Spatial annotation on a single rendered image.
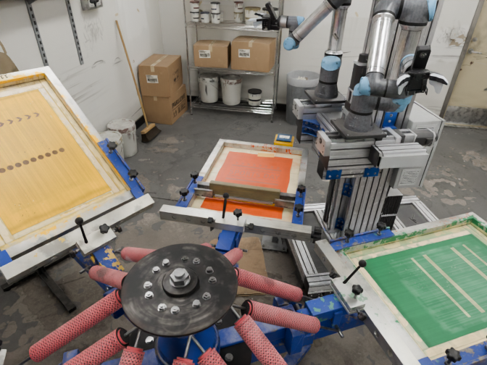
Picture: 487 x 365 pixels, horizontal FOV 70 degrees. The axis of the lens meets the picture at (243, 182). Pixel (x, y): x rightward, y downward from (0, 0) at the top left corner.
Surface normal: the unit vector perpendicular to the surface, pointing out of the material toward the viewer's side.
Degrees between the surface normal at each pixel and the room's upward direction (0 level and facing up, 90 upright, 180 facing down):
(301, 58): 90
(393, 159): 90
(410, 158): 90
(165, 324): 0
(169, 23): 90
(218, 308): 0
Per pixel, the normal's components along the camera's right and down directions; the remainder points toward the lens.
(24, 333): 0.02, -0.83
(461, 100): -0.21, 0.54
